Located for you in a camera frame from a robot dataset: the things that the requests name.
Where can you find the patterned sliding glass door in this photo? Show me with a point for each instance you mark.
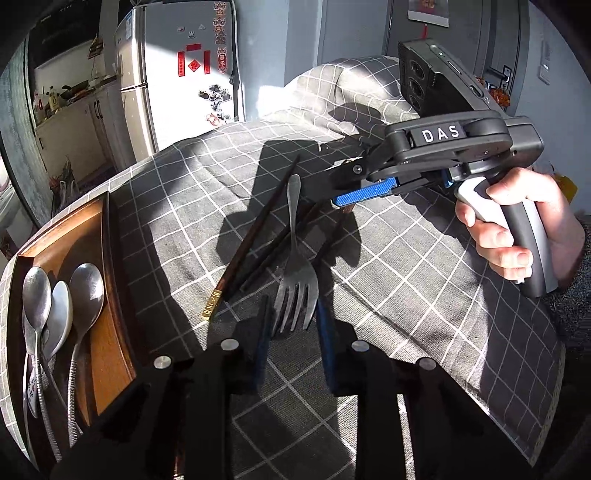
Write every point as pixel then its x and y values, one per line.
pixel 23 138

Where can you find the black wok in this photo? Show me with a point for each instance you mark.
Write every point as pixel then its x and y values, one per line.
pixel 76 87

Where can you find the grey checked sofa cover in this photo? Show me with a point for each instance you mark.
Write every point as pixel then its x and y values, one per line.
pixel 351 92

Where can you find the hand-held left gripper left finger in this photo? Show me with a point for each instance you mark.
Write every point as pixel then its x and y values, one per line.
pixel 258 350

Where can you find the bundle of plastic bags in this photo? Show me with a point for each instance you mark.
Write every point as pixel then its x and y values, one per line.
pixel 64 184

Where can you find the black range hood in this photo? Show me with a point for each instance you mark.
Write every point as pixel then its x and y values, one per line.
pixel 60 41

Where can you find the white wall switch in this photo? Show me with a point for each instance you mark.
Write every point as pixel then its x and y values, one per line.
pixel 545 62

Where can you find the person's right forearm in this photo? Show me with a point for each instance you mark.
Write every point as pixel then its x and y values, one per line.
pixel 572 314

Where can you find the person's right hand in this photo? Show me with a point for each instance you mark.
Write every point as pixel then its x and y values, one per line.
pixel 521 189

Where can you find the white kitchen cabinet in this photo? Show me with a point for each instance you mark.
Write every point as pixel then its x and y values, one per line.
pixel 87 138

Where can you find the hanging wall calendar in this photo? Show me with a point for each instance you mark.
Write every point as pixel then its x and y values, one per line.
pixel 427 14

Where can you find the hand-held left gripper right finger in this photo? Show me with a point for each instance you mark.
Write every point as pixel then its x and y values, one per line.
pixel 328 355

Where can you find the grey checked tablecloth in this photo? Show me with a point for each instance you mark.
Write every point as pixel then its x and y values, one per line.
pixel 415 286

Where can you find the silver refrigerator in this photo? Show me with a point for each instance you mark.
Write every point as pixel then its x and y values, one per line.
pixel 184 101

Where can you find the cooking oil bottle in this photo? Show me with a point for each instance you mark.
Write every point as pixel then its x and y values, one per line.
pixel 53 102

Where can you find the orange snack bag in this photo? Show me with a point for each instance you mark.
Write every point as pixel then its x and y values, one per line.
pixel 501 97

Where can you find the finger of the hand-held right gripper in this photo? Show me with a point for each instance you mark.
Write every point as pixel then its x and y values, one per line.
pixel 355 170
pixel 362 193

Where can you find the brown wooden tray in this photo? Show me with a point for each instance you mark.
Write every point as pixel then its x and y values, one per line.
pixel 106 350

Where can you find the gold-tipped dark wooden chopstick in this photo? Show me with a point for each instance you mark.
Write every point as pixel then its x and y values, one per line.
pixel 249 240

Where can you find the metal fork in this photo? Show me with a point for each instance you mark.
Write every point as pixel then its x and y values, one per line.
pixel 293 277

